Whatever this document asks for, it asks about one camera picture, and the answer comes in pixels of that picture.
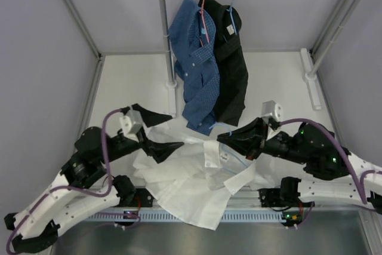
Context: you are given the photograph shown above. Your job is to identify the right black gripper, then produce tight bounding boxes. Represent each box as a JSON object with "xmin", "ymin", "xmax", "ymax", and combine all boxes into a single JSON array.
[{"xmin": 218, "ymin": 117, "xmax": 311, "ymax": 165}]

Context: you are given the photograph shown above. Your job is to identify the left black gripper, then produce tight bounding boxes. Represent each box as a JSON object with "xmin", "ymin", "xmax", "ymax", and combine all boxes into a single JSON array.
[{"xmin": 100, "ymin": 105, "xmax": 184, "ymax": 164}]

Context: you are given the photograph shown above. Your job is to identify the white shirt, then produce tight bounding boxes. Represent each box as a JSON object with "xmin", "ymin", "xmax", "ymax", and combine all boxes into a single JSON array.
[{"xmin": 133, "ymin": 124, "xmax": 276, "ymax": 230}]

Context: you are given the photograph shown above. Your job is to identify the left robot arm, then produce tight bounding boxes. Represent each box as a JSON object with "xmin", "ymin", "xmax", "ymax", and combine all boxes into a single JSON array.
[{"xmin": 4, "ymin": 103, "xmax": 184, "ymax": 254}]

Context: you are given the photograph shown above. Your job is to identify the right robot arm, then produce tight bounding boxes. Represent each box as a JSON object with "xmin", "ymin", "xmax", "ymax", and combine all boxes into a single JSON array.
[{"xmin": 217, "ymin": 118, "xmax": 381, "ymax": 213}]

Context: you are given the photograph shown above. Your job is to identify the blue checked shirt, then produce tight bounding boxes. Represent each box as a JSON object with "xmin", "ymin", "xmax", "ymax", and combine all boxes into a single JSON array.
[{"xmin": 169, "ymin": 0, "xmax": 220, "ymax": 136}]

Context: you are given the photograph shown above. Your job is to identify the black shirt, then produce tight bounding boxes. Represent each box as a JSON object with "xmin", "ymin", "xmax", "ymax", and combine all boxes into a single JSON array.
[{"xmin": 204, "ymin": 0, "xmax": 249, "ymax": 126}]

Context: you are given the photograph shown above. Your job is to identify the metal clothes rack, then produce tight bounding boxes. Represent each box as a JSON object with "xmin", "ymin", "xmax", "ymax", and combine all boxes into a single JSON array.
[{"xmin": 159, "ymin": 0, "xmax": 360, "ymax": 117}]

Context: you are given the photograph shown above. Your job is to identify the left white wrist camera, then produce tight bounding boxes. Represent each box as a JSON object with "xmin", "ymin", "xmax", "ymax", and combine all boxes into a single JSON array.
[{"xmin": 119, "ymin": 106, "xmax": 143, "ymax": 142}]

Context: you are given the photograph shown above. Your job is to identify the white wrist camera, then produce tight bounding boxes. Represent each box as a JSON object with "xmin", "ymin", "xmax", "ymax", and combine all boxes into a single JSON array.
[
  {"xmin": 119, "ymin": 106, "xmax": 143, "ymax": 142},
  {"xmin": 261, "ymin": 100, "xmax": 284, "ymax": 130}
]

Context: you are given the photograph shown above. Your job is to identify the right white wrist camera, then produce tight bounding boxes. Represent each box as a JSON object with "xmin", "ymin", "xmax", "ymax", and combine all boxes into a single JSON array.
[{"xmin": 261, "ymin": 100, "xmax": 284, "ymax": 130}]

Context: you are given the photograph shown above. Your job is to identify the aluminium mounting rail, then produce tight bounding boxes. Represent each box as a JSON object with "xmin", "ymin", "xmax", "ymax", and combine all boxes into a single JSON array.
[{"xmin": 131, "ymin": 186, "xmax": 371, "ymax": 210}]

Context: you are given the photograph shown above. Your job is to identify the grey slotted cable duct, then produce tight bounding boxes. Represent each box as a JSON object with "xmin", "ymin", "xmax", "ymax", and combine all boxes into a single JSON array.
[{"xmin": 87, "ymin": 210, "xmax": 298, "ymax": 223}]

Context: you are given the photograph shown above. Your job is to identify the blue wire hanger with shirt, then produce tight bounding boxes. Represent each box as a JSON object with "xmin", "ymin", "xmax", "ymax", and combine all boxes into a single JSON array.
[{"xmin": 226, "ymin": 0, "xmax": 238, "ymax": 35}]

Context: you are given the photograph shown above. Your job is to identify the pink wire hanger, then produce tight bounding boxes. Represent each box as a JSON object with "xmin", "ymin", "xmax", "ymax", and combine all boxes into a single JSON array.
[{"xmin": 199, "ymin": 0, "xmax": 210, "ymax": 44}]

